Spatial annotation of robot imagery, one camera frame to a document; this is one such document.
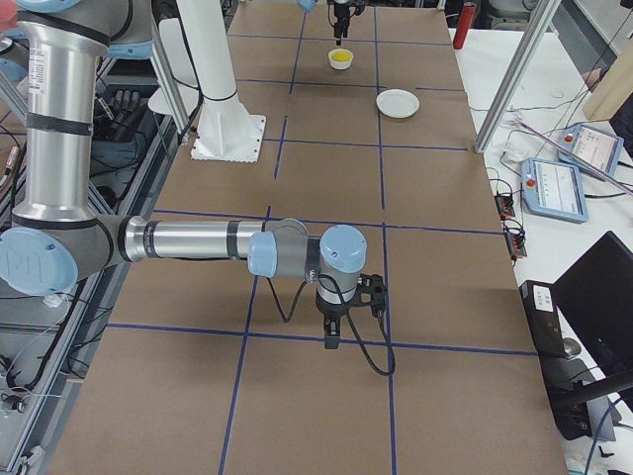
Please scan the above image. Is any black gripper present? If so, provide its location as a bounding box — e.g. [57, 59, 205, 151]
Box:
[316, 293, 360, 349]
[332, 0, 351, 40]

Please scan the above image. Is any yellow lemon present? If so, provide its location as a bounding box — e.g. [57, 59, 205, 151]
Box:
[331, 49, 351, 62]

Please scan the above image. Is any white bowl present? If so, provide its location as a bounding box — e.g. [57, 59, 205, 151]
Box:
[327, 47, 354, 70]

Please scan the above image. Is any white round plate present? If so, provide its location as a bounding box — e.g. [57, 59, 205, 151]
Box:
[376, 89, 419, 119]

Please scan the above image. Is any red cylinder tube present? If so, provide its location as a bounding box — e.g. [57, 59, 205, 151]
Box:
[452, 1, 477, 50]

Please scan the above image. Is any black computer box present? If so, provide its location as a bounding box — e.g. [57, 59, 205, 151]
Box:
[519, 280, 615, 441]

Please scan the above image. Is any blue teach pendant near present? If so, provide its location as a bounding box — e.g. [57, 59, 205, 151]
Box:
[521, 157, 588, 223]

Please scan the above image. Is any blue teach pendant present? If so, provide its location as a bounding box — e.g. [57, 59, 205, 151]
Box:
[560, 124, 624, 177]
[521, 157, 588, 223]

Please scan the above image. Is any black laptop monitor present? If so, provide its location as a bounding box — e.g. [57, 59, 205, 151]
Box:
[552, 231, 632, 375]

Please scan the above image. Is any wooden board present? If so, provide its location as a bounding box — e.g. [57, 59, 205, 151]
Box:
[583, 40, 633, 121]

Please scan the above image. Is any blue teach pendant far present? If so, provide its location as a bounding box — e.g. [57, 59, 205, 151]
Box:
[560, 124, 624, 177]

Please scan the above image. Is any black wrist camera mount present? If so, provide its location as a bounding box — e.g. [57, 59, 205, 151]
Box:
[349, 273, 388, 320]

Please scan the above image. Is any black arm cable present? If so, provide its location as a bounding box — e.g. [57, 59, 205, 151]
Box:
[266, 274, 397, 378]

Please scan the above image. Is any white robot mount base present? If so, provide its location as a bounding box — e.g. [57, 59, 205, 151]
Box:
[177, 0, 266, 163]

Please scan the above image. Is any aluminium frame post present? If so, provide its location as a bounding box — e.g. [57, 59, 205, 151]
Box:
[474, 0, 561, 153]

